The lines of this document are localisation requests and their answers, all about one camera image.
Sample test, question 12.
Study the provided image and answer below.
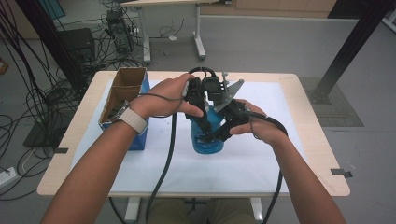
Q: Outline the desk with white metal legs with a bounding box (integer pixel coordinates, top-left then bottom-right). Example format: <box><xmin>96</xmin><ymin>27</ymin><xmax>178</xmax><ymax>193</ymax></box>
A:
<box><xmin>120</xmin><ymin>0</ymin><xmax>232</xmax><ymax>65</ymax></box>

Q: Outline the black computer tower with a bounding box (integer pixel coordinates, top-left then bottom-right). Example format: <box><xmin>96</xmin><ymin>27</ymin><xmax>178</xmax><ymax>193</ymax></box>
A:
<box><xmin>106</xmin><ymin>8</ymin><xmax>135</xmax><ymax>55</ymax></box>

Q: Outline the black box case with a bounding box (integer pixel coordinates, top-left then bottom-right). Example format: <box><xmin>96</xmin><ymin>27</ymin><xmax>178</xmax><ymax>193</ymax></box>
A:
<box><xmin>59</xmin><ymin>27</ymin><xmax>96</xmax><ymax>63</ymax></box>

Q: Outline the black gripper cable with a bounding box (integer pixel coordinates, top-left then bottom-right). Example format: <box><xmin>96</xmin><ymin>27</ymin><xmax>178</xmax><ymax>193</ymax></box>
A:
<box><xmin>144</xmin><ymin>65</ymin><xmax>218</xmax><ymax>224</ymax></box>
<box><xmin>247</xmin><ymin>111</ymin><xmax>289</xmax><ymax>224</ymax></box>

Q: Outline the black stand base plate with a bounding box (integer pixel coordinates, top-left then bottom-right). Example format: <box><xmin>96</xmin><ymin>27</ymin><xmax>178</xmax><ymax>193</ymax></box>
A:
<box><xmin>22</xmin><ymin>108</ymin><xmax>75</xmax><ymax>149</ymax></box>

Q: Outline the black metal stand post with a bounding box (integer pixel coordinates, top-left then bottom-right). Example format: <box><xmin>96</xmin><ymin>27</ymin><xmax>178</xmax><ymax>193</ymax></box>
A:
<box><xmin>307</xmin><ymin>0</ymin><xmax>396</xmax><ymax>105</ymax></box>
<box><xmin>15</xmin><ymin>0</ymin><xmax>89</xmax><ymax>94</ymax></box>

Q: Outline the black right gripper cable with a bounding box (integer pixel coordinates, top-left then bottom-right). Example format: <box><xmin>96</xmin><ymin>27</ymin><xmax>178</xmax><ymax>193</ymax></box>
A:
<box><xmin>247</xmin><ymin>111</ymin><xmax>289</xmax><ymax>224</ymax></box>

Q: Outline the blue cardboard box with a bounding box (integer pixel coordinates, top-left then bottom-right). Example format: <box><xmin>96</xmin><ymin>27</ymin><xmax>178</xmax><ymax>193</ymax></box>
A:
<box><xmin>98</xmin><ymin>66</ymin><xmax>151</xmax><ymax>152</ymax></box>

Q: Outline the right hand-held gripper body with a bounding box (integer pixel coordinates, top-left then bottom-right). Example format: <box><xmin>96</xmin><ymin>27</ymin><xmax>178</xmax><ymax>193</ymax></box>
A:
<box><xmin>214</xmin><ymin>78</ymin><xmax>252</xmax><ymax>126</ymax></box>

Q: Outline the blue detergent bottle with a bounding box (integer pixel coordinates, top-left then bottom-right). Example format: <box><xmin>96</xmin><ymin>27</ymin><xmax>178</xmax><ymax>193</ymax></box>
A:
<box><xmin>190</xmin><ymin>104</ymin><xmax>226</xmax><ymax>156</ymax></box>

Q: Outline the person's right hand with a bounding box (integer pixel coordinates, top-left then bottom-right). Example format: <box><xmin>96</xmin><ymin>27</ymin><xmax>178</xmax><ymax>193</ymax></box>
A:
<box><xmin>229</xmin><ymin>98</ymin><xmax>289</xmax><ymax>147</ymax></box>

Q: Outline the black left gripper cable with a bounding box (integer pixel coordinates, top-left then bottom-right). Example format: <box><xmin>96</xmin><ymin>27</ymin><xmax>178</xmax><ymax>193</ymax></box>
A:
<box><xmin>144</xmin><ymin>65</ymin><xmax>218</xmax><ymax>224</ymax></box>

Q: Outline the teal panel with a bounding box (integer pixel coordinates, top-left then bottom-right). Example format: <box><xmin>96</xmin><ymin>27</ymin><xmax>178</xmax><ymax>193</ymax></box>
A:
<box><xmin>38</xmin><ymin>0</ymin><xmax>66</xmax><ymax>20</ymax></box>

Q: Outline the wristwatch with beige strap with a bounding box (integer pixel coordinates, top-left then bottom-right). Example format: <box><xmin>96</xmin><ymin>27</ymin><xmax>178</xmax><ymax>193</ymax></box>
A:
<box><xmin>116</xmin><ymin>99</ymin><xmax>149</xmax><ymax>135</ymax></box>

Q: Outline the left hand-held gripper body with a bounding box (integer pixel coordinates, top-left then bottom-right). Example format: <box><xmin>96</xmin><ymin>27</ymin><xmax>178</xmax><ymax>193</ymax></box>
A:
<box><xmin>183</xmin><ymin>72</ymin><xmax>231</xmax><ymax>109</ymax></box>

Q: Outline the thin grey cord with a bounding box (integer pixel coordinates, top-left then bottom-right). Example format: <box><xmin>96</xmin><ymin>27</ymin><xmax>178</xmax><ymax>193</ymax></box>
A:
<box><xmin>138</xmin><ymin>92</ymin><xmax>185</xmax><ymax>119</ymax></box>

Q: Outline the white table leg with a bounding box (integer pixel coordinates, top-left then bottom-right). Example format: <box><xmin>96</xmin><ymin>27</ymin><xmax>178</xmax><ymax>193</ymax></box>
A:
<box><xmin>249</xmin><ymin>197</ymin><xmax>264</xmax><ymax>222</ymax></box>
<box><xmin>124</xmin><ymin>196</ymin><xmax>141</xmax><ymax>222</ymax></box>

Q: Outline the white power strip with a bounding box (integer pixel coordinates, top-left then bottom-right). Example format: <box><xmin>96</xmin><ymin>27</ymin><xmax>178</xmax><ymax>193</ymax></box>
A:
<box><xmin>0</xmin><ymin>166</ymin><xmax>19</xmax><ymax>189</ymax></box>

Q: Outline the person's left hand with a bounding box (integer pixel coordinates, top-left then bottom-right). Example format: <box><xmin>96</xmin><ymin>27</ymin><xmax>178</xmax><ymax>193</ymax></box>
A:
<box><xmin>131</xmin><ymin>73</ymin><xmax>205</xmax><ymax>119</ymax></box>

